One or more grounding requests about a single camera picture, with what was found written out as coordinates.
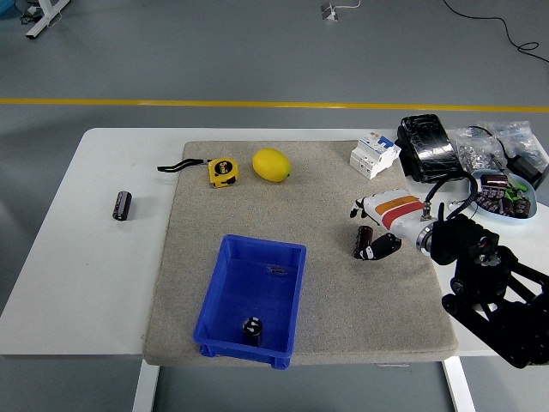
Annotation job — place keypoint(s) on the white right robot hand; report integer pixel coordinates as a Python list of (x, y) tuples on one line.
[(396, 212)]

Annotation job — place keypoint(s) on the dark brown cylindrical battery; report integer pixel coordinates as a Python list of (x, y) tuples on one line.
[(252, 331), (363, 240), (122, 206)]

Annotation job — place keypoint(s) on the blue plastic box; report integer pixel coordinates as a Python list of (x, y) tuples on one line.
[(253, 296)]

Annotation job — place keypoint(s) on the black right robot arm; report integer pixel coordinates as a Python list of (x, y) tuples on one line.
[(472, 244)]

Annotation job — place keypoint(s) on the white circuit breaker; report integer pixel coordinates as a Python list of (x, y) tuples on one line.
[(373, 156)]

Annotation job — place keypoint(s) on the black plastic-wrapped device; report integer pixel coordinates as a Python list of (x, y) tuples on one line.
[(431, 148)]

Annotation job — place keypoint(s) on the grey-brown felt mat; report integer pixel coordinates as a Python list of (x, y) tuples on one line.
[(326, 193)]

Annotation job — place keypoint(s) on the clear bag of nuts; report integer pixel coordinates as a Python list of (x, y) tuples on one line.
[(472, 150)]

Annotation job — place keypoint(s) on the large dark brown capacitor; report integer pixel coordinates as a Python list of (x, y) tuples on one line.
[(493, 180)]

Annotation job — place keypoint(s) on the green plastic connectors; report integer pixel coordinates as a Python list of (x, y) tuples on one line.
[(514, 192)]

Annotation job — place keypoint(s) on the light blue bowl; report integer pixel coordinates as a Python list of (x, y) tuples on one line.
[(521, 221)]

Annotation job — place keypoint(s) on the yellow lemon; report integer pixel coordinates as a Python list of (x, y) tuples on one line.
[(271, 165)]

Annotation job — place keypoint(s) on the clear bag of screws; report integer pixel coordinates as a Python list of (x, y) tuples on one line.
[(521, 137)]

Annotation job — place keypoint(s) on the yellow tape measure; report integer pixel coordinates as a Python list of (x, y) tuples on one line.
[(223, 171)]

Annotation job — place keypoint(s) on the white table leg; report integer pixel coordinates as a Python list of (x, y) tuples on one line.
[(459, 384), (146, 386)]

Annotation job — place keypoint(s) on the white background desk foot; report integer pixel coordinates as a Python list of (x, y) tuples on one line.
[(45, 19)]

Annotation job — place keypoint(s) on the blue background object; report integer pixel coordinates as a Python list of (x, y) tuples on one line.
[(6, 7)]

